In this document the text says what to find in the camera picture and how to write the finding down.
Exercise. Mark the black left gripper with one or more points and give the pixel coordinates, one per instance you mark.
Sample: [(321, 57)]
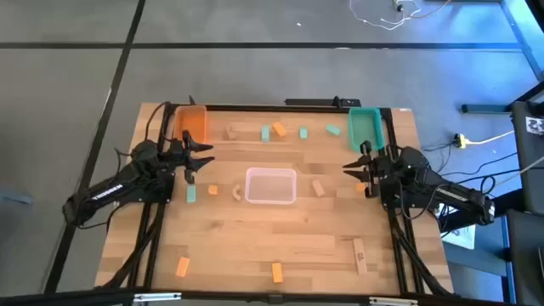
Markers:
[(179, 155)]

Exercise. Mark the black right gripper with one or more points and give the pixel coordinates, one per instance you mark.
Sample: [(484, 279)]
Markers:
[(380, 170)]

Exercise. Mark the orange cube block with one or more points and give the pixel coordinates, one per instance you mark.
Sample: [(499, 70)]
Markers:
[(213, 190), (360, 187)]

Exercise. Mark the teal rectangular block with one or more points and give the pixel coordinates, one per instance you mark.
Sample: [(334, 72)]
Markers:
[(333, 129), (191, 193), (265, 133)]

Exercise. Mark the teal wedge block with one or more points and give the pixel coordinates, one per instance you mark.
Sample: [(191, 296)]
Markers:
[(303, 133)]

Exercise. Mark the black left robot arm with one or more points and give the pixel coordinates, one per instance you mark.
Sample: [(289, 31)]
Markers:
[(115, 189)]

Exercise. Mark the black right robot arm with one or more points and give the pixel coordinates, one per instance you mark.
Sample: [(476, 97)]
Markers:
[(459, 195)]

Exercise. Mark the orange plastic bin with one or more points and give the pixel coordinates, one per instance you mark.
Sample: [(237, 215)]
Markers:
[(191, 121)]

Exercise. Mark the teal plastic bin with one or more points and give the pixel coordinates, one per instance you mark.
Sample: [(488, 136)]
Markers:
[(365, 127)]

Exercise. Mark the natural wood arch block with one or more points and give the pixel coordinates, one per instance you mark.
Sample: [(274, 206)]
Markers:
[(235, 192)]

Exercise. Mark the clear plastic bin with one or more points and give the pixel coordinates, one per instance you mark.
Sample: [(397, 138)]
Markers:
[(270, 187)]

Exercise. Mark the orange rectangular block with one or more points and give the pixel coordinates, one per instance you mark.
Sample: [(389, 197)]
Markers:
[(277, 272), (279, 128), (183, 266)]

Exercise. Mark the long natural wood plank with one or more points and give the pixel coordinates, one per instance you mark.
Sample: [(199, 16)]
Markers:
[(360, 256)]

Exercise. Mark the yellow plug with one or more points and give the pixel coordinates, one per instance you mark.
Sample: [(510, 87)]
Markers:
[(459, 140)]

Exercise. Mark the white paper sheet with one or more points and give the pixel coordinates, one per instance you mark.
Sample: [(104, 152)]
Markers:
[(463, 238)]

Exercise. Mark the dark teal floor bar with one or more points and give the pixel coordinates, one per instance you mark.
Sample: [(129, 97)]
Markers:
[(484, 108)]

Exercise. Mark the black case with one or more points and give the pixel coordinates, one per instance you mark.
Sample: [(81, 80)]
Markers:
[(529, 170)]

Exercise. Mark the white marker tag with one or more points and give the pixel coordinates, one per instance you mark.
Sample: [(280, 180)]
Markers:
[(535, 125)]

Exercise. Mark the dark grey cabinet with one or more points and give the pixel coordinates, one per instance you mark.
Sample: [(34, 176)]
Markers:
[(527, 255)]

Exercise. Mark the black aluminium table frame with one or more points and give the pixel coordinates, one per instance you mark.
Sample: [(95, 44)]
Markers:
[(255, 108)]

